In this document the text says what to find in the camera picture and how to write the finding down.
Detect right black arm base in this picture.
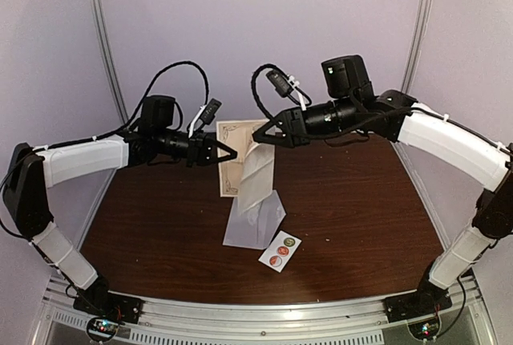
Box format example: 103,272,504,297
384,286,452,323

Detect aluminium front rail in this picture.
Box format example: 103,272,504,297
28,275,499,344

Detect cream letter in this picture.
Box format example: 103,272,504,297
237,142,275,213

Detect left circuit board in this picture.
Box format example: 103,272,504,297
86,316,123,342

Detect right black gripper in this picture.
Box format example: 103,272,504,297
252,94,359,148

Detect green round sticker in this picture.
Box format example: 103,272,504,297
283,237,297,247

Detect black braided cable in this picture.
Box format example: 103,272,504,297
0,62,212,233
251,63,513,153

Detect left black braided cable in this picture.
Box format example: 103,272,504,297
0,62,212,233

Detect red white round sticker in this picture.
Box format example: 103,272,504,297
269,256,282,267

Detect white sticker sheet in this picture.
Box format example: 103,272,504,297
258,231,302,273

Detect right circuit board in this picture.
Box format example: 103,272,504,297
407,317,441,342

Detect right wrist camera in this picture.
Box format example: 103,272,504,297
265,69,312,111

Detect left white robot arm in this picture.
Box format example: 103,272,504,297
1,95,237,316

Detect right black braided cable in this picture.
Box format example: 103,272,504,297
251,63,513,153

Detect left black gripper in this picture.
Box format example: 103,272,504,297
155,128,237,168

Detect pale blue envelope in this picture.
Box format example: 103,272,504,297
223,190,286,250

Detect bordered certificate paper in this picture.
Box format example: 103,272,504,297
216,120,267,197

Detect circuit board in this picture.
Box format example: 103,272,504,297
407,317,441,342
86,316,123,342

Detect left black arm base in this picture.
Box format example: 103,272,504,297
73,285,143,324

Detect orange round sticker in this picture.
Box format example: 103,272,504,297
277,246,290,257

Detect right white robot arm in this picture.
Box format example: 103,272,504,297
250,55,512,315

